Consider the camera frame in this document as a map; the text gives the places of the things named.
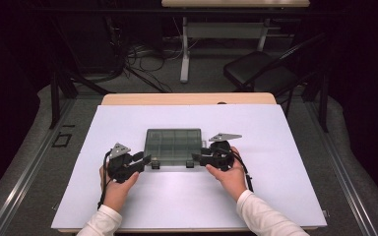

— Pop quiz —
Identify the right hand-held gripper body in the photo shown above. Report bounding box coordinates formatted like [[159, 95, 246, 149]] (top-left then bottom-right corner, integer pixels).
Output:
[[200, 132, 243, 172]]

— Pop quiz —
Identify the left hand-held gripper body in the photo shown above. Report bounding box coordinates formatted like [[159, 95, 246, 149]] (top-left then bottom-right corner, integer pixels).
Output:
[[106, 142, 146, 184]]

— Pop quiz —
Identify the grey transparent compartment box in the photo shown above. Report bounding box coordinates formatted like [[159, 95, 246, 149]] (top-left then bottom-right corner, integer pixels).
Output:
[[143, 128, 205, 170]]

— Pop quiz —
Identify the person's right hand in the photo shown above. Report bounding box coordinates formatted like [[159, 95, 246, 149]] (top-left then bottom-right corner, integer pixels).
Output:
[[206, 146, 249, 202]]

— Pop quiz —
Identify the person's left hand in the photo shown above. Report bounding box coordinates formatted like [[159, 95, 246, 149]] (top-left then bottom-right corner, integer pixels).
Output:
[[98, 163, 141, 212]]

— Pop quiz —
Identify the white board sheet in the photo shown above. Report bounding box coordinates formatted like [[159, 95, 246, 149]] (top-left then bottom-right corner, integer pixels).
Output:
[[50, 103, 328, 230]]

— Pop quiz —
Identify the wooden table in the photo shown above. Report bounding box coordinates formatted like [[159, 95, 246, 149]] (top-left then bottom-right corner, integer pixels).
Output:
[[57, 92, 319, 234]]

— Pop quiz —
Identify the black folding chair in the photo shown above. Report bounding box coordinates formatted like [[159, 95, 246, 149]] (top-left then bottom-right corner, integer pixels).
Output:
[[222, 32, 330, 111]]

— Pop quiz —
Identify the black metal stand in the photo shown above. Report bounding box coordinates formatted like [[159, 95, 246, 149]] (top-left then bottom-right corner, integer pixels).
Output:
[[303, 70, 331, 134], [48, 70, 112, 131]]

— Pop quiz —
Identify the left hand-held gripper cable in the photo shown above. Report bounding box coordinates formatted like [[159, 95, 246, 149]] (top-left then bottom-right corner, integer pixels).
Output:
[[96, 150, 113, 210]]

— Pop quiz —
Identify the hand-held gripper cable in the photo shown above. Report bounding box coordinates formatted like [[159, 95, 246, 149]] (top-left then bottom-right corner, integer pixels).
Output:
[[96, 150, 113, 210], [230, 151, 254, 193]]

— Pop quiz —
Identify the right hand-held gripper cable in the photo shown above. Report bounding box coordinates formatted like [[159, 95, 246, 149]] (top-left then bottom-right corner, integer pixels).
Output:
[[230, 151, 254, 193]]

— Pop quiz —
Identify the metal floor rail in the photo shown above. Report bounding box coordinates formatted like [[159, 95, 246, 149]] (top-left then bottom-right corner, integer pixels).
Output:
[[0, 97, 77, 236], [308, 97, 378, 236]]

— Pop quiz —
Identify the bundle of floor cables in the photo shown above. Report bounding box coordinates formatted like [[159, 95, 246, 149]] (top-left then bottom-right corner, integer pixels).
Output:
[[104, 16, 198, 94]]

